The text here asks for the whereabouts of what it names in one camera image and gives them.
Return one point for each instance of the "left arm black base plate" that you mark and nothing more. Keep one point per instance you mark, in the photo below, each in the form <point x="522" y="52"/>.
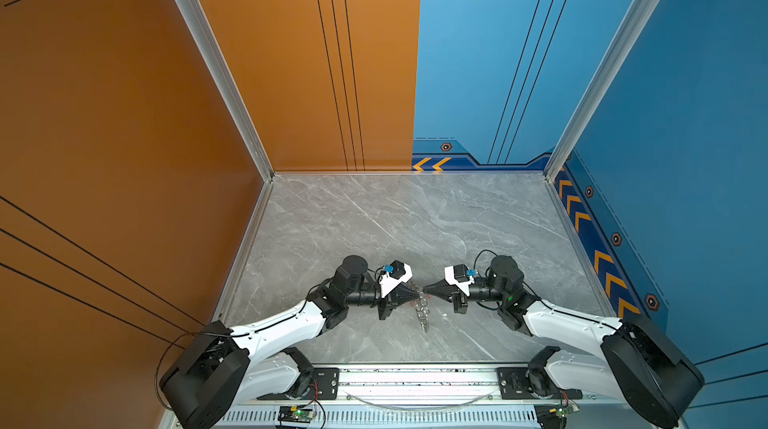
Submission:
<point x="322" y="384"/>

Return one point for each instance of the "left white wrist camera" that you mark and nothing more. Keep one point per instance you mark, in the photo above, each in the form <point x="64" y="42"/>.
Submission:
<point x="392" y="276"/>

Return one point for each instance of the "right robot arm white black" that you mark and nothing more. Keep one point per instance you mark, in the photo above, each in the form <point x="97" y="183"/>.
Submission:
<point x="627" y="358"/>

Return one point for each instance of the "left corner aluminium post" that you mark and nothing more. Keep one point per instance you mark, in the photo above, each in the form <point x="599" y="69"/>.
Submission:
<point x="203" y="35"/>

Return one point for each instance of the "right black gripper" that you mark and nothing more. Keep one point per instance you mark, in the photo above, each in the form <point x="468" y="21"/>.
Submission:
<point x="451" y="293"/>

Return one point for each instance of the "right green circuit board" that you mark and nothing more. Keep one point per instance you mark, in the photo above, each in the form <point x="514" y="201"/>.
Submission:
<point x="555" y="416"/>

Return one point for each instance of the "corner aluminium post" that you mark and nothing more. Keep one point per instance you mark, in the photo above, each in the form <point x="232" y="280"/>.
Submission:
<point x="631" y="27"/>
<point x="203" y="35"/>

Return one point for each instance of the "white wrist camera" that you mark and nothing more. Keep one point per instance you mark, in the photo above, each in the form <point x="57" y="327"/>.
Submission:
<point x="461" y="277"/>
<point x="392" y="276"/>

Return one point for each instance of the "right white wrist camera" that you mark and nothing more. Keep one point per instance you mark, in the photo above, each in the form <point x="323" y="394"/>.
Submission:
<point x="461" y="277"/>

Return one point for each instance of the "left green circuit board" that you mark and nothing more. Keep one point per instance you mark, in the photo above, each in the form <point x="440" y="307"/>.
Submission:
<point x="295" y="417"/>

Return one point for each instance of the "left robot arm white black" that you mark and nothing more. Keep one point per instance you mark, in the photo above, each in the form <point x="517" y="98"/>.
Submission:
<point x="223" y="366"/>

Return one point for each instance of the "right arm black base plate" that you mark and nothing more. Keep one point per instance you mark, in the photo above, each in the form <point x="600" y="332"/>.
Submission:
<point x="521" y="383"/>

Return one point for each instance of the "green circuit board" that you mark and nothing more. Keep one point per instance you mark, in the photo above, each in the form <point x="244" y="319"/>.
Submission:
<point x="555" y="416"/>
<point x="295" y="417"/>

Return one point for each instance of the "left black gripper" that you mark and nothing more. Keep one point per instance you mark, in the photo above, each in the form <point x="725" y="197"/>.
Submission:
<point x="391" y="302"/>

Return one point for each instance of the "right corner aluminium post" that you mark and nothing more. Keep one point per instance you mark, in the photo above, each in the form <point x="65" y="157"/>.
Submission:
<point x="631" y="27"/>

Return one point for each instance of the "aluminium front rail frame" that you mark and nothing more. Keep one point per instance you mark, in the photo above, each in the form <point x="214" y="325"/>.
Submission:
<point x="436" y="395"/>

